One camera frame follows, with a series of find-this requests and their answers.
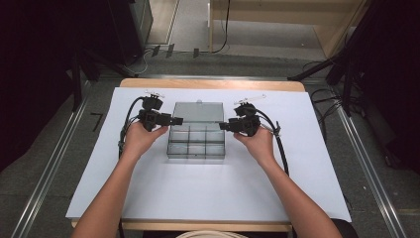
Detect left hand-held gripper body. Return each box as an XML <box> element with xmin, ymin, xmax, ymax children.
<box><xmin>138</xmin><ymin>90</ymin><xmax>172</xmax><ymax>133</ymax></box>

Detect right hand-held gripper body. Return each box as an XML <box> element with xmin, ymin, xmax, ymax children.
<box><xmin>231</xmin><ymin>94</ymin><xmax>267</xmax><ymax>138</ymax></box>

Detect clear grey compartment storage box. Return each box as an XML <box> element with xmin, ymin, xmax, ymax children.
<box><xmin>166</xmin><ymin>98</ymin><xmax>226</xmax><ymax>161</ymax></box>

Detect person's right hand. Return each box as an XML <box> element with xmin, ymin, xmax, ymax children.
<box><xmin>233</xmin><ymin>127</ymin><xmax>275</xmax><ymax>167</ymax></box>

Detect person's left hand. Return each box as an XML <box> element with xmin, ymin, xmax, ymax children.
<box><xmin>122</xmin><ymin>121</ymin><xmax>169</xmax><ymax>161</ymax></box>

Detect light wooden table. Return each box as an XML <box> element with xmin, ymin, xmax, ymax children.
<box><xmin>70</xmin><ymin>77</ymin><xmax>306</xmax><ymax>232</ymax></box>

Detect white paper sheet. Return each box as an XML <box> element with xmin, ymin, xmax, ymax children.
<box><xmin>65</xmin><ymin>86</ymin><xmax>353</xmax><ymax>223</ymax></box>

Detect black tripod stand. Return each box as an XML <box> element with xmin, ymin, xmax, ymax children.
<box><xmin>286</xmin><ymin>0</ymin><xmax>420</xmax><ymax>117</ymax></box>
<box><xmin>70</xmin><ymin>49</ymin><xmax>140</xmax><ymax>112</ymax></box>

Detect dark cabinet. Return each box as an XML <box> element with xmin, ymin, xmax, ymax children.
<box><xmin>108</xmin><ymin>0</ymin><xmax>155</xmax><ymax>66</ymax></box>

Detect dark curtain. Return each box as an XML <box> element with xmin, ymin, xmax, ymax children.
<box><xmin>343</xmin><ymin>0</ymin><xmax>420</xmax><ymax>175</ymax></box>
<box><xmin>0</xmin><ymin>0</ymin><xmax>110</xmax><ymax>173</ymax></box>

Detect light wooden bench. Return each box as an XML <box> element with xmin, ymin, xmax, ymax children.
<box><xmin>207</xmin><ymin>0</ymin><xmax>368</xmax><ymax>59</ymax></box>

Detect person's dark clothing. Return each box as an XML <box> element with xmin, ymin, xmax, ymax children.
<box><xmin>330</xmin><ymin>217</ymin><xmax>360</xmax><ymax>238</ymax></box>

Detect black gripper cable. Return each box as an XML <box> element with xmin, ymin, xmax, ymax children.
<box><xmin>118</xmin><ymin>95</ymin><xmax>147</xmax><ymax>158</ymax></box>
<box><xmin>256</xmin><ymin>108</ymin><xmax>291</xmax><ymax>177</ymax></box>

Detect metal floor rail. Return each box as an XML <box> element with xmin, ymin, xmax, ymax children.
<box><xmin>333</xmin><ymin>95</ymin><xmax>409</xmax><ymax>238</ymax></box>
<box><xmin>11</xmin><ymin>98</ymin><xmax>90</xmax><ymax>238</ymax></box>
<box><xmin>98</xmin><ymin>73</ymin><xmax>335</xmax><ymax>81</ymax></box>

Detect white floor cable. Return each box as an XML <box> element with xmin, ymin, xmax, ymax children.
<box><xmin>131</xmin><ymin>49</ymin><xmax>151</xmax><ymax>75</ymax></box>

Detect black floor cables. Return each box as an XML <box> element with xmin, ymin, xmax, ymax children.
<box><xmin>310</xmin><ymin>87</ymin><xmax>345</xmax><ymax>142</ymax></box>

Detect black hanging cable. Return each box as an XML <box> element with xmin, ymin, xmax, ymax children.
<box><xmin>211</xmin><ymin>0</ymin><xmax>232</xmax><ymax>55</ymax></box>

